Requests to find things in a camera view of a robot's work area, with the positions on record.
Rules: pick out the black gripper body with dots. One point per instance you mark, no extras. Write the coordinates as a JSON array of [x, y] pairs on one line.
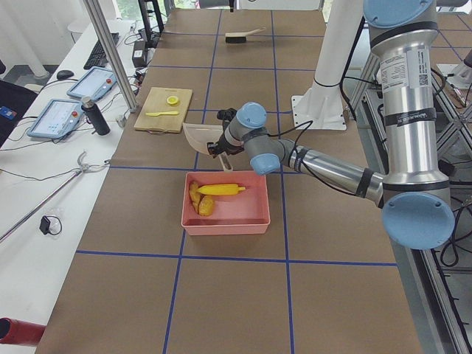
[[223, 146]]

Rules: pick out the beige plastic dustpan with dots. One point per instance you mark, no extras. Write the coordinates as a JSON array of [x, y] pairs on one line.
[[200, 135]]

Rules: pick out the yellow toy corn cob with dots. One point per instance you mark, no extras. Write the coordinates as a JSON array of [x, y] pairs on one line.
[[221, 189]]

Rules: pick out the brown toy potato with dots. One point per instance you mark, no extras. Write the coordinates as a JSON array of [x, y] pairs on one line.
[[206, 206]]

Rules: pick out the beige hand brush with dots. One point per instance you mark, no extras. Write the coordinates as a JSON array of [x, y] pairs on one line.
[[241, 37]]

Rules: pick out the tan toy ginger root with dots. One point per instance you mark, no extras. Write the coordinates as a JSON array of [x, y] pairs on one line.
[[195, 195]]

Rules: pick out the pink plastic bin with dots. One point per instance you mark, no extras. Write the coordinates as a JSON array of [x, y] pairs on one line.
[[246, 213]]

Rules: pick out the yellow lemon slices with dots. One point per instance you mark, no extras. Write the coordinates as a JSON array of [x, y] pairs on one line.
[[172, 100]]

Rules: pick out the bamboo cutting board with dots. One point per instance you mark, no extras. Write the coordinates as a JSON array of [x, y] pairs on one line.
[[164, 110]]

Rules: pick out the yellow plastic knife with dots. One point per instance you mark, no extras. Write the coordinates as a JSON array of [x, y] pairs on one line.
[[162, 113]]

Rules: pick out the black water bottle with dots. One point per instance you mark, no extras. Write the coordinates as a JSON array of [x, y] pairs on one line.
[[94, 116]]

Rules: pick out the metal reacher grabber tool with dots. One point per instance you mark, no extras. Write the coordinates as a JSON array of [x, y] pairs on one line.
[[81, 169]]

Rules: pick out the blue teach pendant far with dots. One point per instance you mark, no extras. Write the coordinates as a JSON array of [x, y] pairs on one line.
[[95, 83]]

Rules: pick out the blue teach pendant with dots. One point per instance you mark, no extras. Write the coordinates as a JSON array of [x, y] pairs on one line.
[[59, 118], [95, 83]]

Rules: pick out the black keyboard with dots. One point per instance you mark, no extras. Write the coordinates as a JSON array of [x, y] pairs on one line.
[[97, 57]]

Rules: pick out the blue teach pendant near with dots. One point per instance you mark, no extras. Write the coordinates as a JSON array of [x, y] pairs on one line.
[[59, 118]]

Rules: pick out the black computer mouse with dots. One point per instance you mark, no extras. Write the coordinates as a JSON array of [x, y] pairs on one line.
[[64, 74]]

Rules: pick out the red cylinder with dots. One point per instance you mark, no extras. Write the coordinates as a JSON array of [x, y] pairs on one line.
[[21, 333]]

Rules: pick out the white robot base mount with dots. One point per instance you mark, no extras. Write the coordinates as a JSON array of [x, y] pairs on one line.
[[320, 108]]

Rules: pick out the aluminium frame post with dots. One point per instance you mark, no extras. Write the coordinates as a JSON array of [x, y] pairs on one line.
[[102, 30]]

